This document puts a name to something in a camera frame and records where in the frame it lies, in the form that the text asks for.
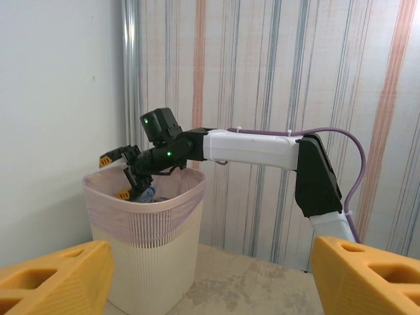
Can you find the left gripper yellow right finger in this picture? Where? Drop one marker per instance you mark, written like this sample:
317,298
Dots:
370,285

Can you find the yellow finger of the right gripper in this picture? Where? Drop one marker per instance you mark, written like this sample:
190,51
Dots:
129,194
115,155

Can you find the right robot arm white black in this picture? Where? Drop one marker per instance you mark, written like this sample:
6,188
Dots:
256,149

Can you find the clear bottle light blue label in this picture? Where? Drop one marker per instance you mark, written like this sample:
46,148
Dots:
147,196

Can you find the pink plastic bin liner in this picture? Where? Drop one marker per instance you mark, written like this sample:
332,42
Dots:
170,216

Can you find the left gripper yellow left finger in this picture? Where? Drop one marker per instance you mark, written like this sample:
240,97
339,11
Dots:
52,282

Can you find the beige ribbed plastic bin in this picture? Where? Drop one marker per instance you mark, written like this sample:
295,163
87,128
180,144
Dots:
154,262

